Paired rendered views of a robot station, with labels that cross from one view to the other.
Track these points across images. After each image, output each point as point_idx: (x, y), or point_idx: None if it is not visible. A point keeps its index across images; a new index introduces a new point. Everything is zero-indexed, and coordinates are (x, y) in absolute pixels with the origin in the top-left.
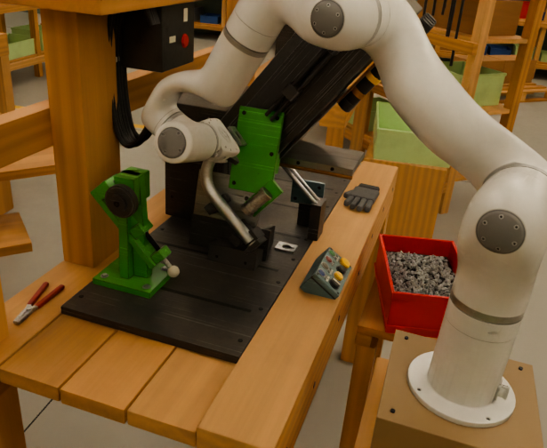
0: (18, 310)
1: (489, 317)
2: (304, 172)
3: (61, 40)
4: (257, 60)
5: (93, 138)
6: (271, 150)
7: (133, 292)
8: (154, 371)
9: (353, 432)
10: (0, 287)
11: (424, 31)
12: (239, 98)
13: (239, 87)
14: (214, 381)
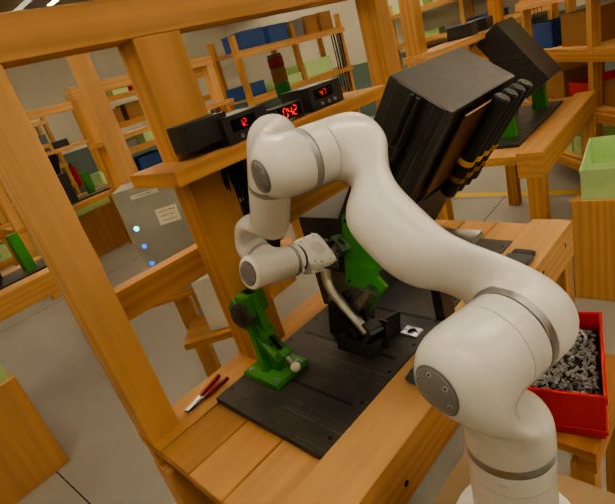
0: (193, 399)
1: (493, 470)
2: None
3: (187, 201)
4: (278, 201)
5: (229, 264)
6: None
7: (267, 385)
8: (257, 463)
9: None
10: (161, 390)
11: (380, 154)
12: (341, 208)
13: (276, 224)
14: (297, 479)
